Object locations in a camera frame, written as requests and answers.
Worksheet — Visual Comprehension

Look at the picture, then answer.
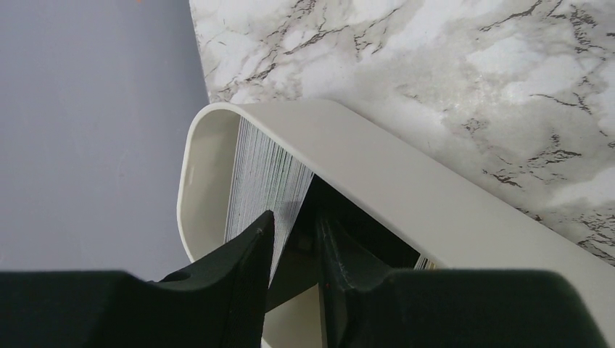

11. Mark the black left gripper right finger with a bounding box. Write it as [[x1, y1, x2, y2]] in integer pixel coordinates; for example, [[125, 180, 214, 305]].
[[315, 213, 607, 347]]

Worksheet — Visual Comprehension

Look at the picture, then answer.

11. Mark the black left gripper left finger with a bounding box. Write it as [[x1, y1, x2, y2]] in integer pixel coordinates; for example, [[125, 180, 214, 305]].
[[1, 211, 274, 347]]

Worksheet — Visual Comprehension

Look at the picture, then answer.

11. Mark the stack of cards in tray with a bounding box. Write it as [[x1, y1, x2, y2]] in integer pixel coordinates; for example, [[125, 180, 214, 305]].
[[224, 118, 314, 278]]

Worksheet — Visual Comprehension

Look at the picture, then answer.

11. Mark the white oblong tray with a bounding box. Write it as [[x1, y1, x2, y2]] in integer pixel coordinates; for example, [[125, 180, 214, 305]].
[[176, 99, 614, 347]]

